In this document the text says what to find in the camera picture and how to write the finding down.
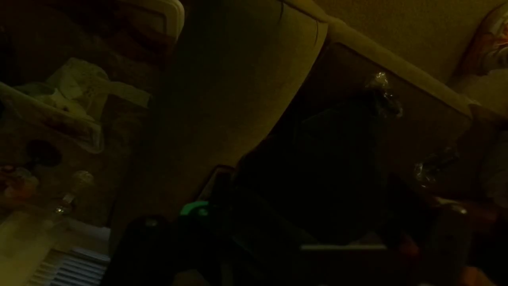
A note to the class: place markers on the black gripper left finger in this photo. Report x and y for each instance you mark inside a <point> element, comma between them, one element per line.
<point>224,191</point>

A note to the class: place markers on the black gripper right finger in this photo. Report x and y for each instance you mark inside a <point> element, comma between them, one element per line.
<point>441,217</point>

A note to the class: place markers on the beige fabric sofa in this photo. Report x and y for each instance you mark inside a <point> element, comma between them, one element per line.
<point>227,89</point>

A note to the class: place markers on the dark blanket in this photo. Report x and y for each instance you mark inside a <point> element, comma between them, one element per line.
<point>322,169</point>

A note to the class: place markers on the crinkly clear plastic wrap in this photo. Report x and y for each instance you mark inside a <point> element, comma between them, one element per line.
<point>384,96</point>

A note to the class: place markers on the white floor vent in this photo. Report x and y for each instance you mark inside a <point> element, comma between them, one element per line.
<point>73,267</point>

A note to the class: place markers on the dark side table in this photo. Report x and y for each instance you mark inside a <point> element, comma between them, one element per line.
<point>52,175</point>

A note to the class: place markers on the white crumpled tissue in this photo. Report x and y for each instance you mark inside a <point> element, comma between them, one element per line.
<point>79,96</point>

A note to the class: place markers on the patterned pillow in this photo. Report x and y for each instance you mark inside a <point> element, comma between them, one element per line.
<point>489,42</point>

